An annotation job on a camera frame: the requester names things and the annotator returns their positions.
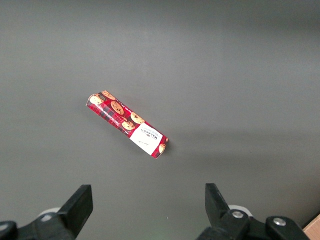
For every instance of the red tartan cookie box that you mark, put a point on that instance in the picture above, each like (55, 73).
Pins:
(125, 122)

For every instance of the wooden drawer cabinet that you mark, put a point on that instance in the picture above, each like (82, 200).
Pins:
(313, 228)

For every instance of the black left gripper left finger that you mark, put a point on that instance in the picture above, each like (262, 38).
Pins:
(72, 212)

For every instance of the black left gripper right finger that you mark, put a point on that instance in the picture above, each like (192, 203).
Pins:
(220, 217)

